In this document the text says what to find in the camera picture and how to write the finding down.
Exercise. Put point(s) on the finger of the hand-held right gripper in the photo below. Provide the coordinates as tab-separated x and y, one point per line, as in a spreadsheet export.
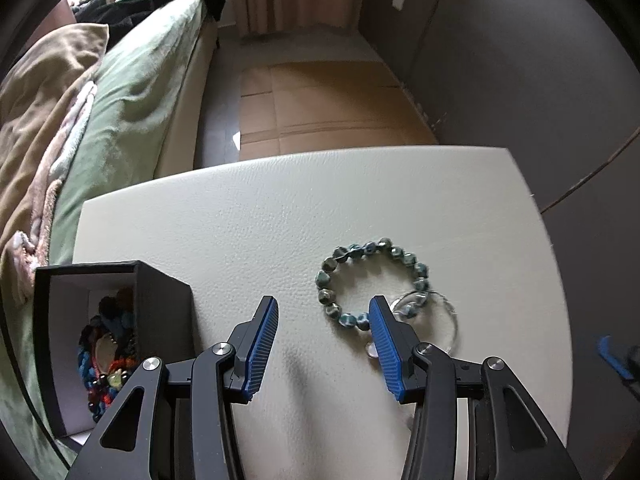
612	357

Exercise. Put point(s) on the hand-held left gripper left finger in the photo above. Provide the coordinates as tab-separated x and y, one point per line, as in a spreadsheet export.
260	345

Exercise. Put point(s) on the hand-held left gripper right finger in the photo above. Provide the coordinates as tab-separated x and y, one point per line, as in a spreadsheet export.
385	345

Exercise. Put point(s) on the clear glass bangle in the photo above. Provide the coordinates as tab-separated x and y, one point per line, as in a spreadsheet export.
452	320

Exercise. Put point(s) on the black jewelry box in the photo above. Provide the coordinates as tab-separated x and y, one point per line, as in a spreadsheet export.
165	310

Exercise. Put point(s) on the cardboard sheet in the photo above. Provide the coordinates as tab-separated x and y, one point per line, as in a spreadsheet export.
325	110

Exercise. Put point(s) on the bed with green sheet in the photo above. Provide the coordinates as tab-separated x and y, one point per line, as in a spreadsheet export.
135	85

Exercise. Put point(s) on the beige blanket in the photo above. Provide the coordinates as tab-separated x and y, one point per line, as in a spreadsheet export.
35	125

